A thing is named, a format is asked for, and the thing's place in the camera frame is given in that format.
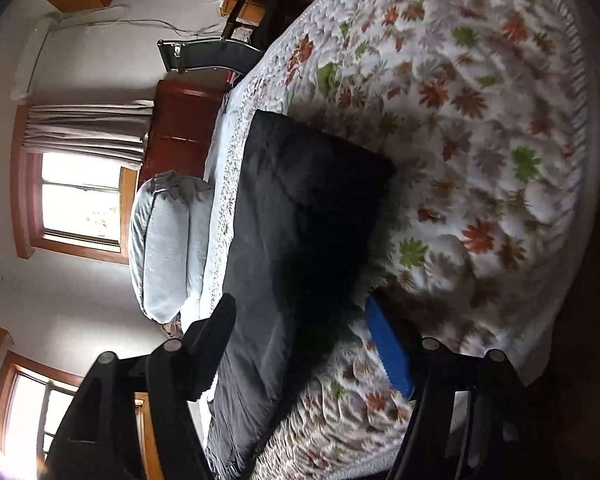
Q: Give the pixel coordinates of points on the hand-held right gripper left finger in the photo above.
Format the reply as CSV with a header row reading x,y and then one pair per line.
x,y
210,345

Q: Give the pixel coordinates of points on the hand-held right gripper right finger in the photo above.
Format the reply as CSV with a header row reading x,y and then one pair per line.
x,y
390,350

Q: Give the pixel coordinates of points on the black pants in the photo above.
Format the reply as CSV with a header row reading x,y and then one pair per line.
x,y
290,220

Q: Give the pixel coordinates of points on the folded grey duvet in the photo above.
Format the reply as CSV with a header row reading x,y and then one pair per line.
x,y
165,245

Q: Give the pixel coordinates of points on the wooden window behind headboard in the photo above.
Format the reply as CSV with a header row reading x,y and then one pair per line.
x,y
80,200

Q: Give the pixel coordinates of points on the wooden side window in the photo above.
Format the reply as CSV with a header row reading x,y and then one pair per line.
x,y
25,410

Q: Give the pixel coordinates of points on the light blue bed sheet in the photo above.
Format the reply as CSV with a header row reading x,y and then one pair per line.
x,y
222,145

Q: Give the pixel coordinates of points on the grey curtain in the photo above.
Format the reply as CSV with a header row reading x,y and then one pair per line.
x,y
90,130

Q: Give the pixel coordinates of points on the floral quilted bedspread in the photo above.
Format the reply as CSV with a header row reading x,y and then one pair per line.
x,y
480,110

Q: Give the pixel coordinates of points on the black mesh office chair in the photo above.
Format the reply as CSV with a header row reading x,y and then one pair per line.
x,y
215,55

